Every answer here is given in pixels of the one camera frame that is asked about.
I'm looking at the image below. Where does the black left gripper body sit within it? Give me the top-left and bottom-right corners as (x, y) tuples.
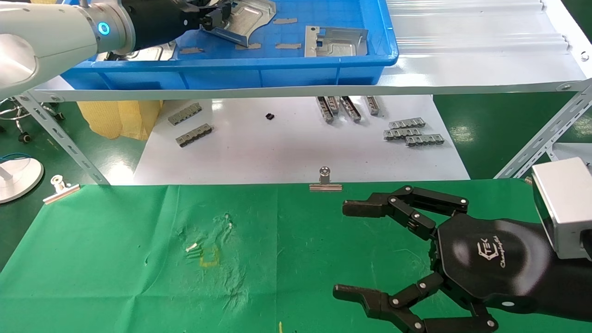
(121, 0), (204, 51)

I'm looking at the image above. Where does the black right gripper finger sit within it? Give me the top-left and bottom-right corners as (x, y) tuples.
(342, 185), (469, 241)
(333, 273), (500, 333)

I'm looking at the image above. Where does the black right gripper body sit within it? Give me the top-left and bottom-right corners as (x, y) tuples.
(430, 214), (592, 322)

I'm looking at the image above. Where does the stamped metal bracket part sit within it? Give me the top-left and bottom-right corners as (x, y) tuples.
(304, 26), (369, 58)
(95, 41), (179, 62)
(202, 0), (277, 49)

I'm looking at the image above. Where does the silver binder clip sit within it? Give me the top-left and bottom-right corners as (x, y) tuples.
(43, 175), (81, 205)
(309, 166), (343, 192)

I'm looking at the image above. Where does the blue plastic bin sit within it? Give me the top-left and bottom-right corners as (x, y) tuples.
(60, 0), (400, 91)

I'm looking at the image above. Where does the yellow mesh bag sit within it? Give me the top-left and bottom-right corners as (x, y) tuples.
(30, 0), (163, 142)

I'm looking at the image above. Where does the white board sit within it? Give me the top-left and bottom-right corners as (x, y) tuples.
(133, 95), (471, 185)

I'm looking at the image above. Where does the white flat plate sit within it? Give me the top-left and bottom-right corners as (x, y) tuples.
(546, 142), (592, 169)

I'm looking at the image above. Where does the perforated steel angle strut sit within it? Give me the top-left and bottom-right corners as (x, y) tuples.
(494, 80), (592, 180)
(16, 92), (111, 185)

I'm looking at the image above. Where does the green cloth mat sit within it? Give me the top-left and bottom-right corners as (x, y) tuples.
(0, 179), (592, 333)

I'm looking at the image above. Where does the white corrugated shelf panel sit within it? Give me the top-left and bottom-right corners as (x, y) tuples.
(28, 0), (592, 102)

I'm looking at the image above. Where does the chrome chair base with castors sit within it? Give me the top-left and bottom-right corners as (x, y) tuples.
(0, 95), (65, 144)

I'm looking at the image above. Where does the white round stand base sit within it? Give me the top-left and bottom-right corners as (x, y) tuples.
(0, 157), (45, 204)

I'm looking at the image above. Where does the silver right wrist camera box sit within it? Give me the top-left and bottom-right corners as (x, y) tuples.
(530, 157), (592, 260)

